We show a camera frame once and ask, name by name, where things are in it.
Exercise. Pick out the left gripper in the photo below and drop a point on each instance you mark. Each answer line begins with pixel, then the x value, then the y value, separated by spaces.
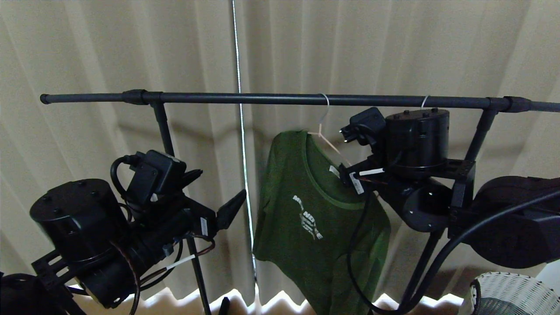
pixel 148 245

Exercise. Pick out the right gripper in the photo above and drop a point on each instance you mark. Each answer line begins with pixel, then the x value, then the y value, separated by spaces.
pixel 420 205

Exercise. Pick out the pink clothes hanger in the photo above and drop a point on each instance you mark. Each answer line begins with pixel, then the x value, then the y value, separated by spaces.
pixel 425 103
pixel 328 143

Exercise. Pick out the green printed shirt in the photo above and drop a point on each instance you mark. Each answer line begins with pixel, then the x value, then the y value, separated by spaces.
pixel 297 271

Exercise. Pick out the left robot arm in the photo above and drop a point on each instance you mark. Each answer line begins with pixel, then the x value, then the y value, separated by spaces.
pixel 74 218

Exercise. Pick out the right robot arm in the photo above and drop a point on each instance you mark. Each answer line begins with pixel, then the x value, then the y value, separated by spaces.
pixel 516 218

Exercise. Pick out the black clothes rack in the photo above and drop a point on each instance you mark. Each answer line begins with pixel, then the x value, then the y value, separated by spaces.
pixel 262 98

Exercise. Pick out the white laundry basket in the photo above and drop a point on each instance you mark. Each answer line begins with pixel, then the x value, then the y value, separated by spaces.
pixel 516 288

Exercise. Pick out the beige curtain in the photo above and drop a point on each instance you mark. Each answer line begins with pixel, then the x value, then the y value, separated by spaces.
pixel 87 43

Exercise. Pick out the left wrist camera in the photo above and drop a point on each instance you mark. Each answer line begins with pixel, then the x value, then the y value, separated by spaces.
pixel 157 175

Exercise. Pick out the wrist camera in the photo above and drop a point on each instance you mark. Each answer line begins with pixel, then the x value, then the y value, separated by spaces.
pixel 157 175
pixel 365 124

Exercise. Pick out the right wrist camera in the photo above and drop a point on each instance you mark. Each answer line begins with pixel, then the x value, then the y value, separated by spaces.
pixel 365 124

